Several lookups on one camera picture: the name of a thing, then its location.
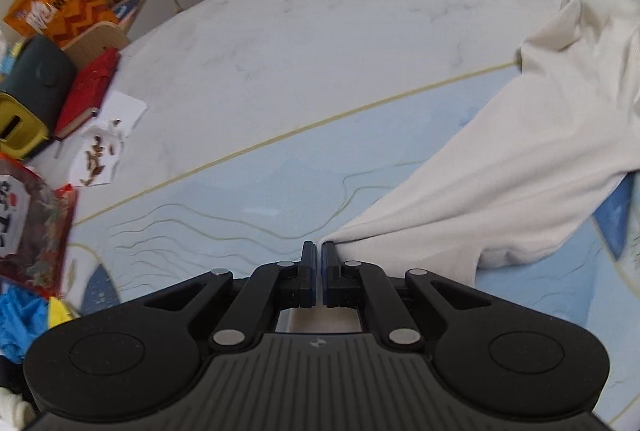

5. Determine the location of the white printed sweatshirt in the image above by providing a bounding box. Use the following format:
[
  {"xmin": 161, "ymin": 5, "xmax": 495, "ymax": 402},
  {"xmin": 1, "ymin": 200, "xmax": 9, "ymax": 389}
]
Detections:
[{"xmin": 330, "ymin": 0, "xmax": 639, "ymax": 285}]

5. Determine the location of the white paper with seed shells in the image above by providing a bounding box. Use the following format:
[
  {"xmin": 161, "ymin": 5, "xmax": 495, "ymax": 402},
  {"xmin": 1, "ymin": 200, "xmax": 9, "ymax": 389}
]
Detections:
[{"xmin": 67, "ymin": 91, "xmax": 148, "ymax": 187}]

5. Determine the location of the yellow packet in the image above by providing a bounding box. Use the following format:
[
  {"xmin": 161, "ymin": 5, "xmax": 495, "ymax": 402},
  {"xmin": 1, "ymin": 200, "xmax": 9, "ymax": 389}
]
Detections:
[{"xmin": 47, "ymin": 297, "xmax": 79, "ymax": 329}]

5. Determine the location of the red dates snack bag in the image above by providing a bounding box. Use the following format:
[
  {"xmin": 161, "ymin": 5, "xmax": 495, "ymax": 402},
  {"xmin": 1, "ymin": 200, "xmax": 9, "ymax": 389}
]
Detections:
[{"xmin": 1, "ymin": 154, "xmax": 77, "ymax": 298}]

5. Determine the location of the blue crumpled cloth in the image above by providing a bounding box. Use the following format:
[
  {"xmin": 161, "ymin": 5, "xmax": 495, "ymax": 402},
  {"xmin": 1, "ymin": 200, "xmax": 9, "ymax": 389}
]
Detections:
[{"xmin": 0, "ymin": 286, "xmax": 49, "ymax": 364}]

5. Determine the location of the red notebook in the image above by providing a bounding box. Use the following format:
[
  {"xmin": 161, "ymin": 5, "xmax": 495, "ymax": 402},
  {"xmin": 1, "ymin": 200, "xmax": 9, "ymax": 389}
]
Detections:
[{"xmin": 53, "ymin": 47, "xmax": 120, "ymax": 139}]

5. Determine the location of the wooden chair back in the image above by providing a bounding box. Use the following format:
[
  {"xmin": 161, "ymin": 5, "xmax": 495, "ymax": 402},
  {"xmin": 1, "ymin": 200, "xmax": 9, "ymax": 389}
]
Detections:
[{"xmin": 63, "ymin": 21, "xmax": 130, "ymax": 70}]

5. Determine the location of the dark green yellow tissue box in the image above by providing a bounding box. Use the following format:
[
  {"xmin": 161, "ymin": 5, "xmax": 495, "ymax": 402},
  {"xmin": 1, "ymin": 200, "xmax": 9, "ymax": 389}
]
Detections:
[{"xmin": 1, "ymin": 34, "xmax": 77, "ymax": 160}]

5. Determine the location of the orange snack bag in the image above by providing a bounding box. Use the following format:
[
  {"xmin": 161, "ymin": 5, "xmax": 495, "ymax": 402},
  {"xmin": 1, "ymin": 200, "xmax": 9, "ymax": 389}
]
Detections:
[{"xmin": 3, "ymin": 0, "xmax": 118, "ymax": 47}]

